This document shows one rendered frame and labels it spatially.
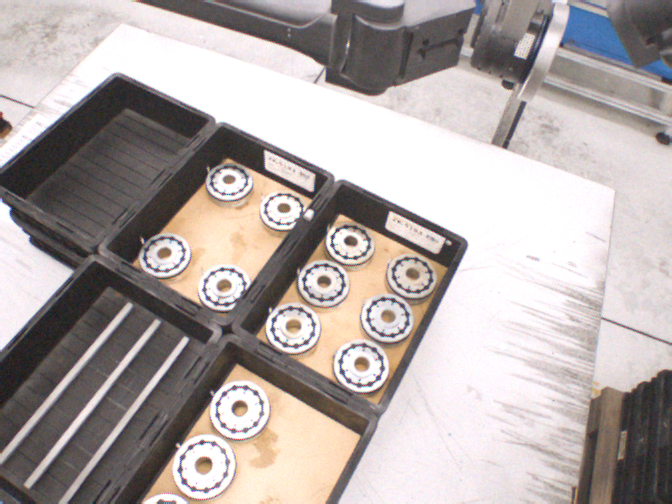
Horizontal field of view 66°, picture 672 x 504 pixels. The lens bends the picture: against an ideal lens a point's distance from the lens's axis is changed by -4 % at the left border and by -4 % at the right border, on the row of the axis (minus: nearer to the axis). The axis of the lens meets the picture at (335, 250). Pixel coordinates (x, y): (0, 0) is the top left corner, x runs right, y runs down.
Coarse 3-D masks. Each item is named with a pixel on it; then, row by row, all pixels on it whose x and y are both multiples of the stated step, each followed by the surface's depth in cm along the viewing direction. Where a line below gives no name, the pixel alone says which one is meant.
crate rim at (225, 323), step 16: (224, 128) 116; (304, 160) 113; (320, 192) 109; (128, 224) 101; (112, 240) 99; (288, 240) 102; (112, 256) 97; (272, 256) 100; (144, 272) 96; (160, 288) 94; (256, 288) 96; (240, 304) 94; (224, 320) 92
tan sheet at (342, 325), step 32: (320, 256) 112; (384, 256) 114; (352, 288) 109; (384, 288) 110; (320, 320) 105; (352, 320) 105; (384, 320) 106; (416, 320) 107; (320, 352) 101; (384, 352) 102; (384, 384) 99
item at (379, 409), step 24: (360, 192) 110; (408, 216) 107; (456, 240) 105; (456, 264) 102; (264, 288) 96; (240, 312) 93; (432, 312) 97; (240, 336) 91; (288, 360) 90; (408, 360) 91; (336, 384) 88; (384, 408) 87
